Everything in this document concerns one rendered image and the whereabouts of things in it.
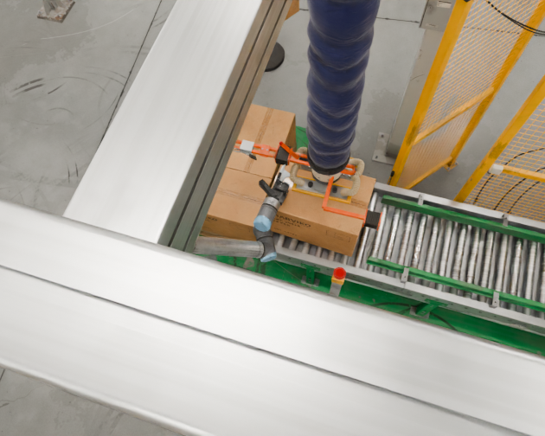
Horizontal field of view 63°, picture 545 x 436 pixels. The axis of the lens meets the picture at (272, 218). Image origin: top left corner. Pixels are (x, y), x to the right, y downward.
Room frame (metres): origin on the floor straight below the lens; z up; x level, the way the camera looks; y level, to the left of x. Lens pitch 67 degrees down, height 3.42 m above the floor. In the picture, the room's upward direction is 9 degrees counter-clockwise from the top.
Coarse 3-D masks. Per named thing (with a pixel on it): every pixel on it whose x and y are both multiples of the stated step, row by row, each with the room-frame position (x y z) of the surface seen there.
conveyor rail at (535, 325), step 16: (288, 256) 0.93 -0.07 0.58; (304, 256) 0.91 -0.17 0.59; (320, 272) 0.83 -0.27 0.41; (352, 272) 0.74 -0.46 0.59; (368, 272) 0.73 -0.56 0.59; (384, 288) 0.64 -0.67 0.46; (400, 288) 0.60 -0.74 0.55; (416, 288) 0.58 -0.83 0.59; (448, 304) 0.47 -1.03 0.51; (464, 304) 0.44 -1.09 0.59; (480, 304) 0.42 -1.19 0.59; (496, 320) 0.33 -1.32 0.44; (512, 320) 0.30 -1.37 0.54; (528, 320) 0.28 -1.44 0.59; (544, 320) 0.26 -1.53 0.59; (544, 336) 0.19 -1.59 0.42
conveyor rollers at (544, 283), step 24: (384, 216) 1.11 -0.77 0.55; (408, 216) 1.09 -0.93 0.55; (360, 240) 0.97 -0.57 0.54; (408, 240) 0.92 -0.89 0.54; (432, 240) 0.89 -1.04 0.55; (504, 240) 0.81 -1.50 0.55; (360, 264) 0.81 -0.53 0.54; (432, 264) 0.73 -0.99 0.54; (456, 264) 0.70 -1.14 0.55; (504, 264) 0.65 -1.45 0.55; (528, 264) 0.63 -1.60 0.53; (456, 288) 0.55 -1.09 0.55; (528, 288) 0.48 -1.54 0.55; (528, 312) 0.33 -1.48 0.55
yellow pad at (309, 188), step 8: (304, 176) 1.20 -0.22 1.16; (296, 184) 1.15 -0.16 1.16; (312, 184) 1.12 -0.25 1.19; (336, 184) 1.11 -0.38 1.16; (304, 192) 1.10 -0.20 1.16; (312, 192) 1.09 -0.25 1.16; (320, 192) 1.08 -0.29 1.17; (336, 192) 1.06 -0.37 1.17; (336, 200) 1.02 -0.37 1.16; (344, 200) 1.01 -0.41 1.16
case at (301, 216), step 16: (368, 176) 1.24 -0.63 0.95; (288, 192) 1.22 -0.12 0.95; (368, 192) 1.13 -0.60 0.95; (288, 208) 1.11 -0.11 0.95; (304, 208) 1.09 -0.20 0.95; (320, 208) 1.07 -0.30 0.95; (352, 208) 1.04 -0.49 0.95; (272, 224) 1.13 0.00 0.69; (288, 224) 1.08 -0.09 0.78; (304, 224) 1.03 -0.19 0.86; (320, 224) 0.98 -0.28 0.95; (336, 224) 0.96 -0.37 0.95; (352, 224) 0.94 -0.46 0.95; (304, 240) 1.03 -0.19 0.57; (320, 240) 0.97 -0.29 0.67; (336, 240) 0.92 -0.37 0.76; (352, 240) 0.88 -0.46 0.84
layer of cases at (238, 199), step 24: (264, 120) 2.07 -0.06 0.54; (288, 120) 2.03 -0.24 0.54; (240, 144) 1.88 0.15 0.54; (288, 144) 1.90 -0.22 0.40; (240, 168) 1.68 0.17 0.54; (264, 168) 1.65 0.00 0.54; (216, 192) 1.51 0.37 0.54; (240, 192) 1.48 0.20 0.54; (264, 192) 1.45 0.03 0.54; (216, 216) 1.32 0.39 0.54; (240, 216) 1.29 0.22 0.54
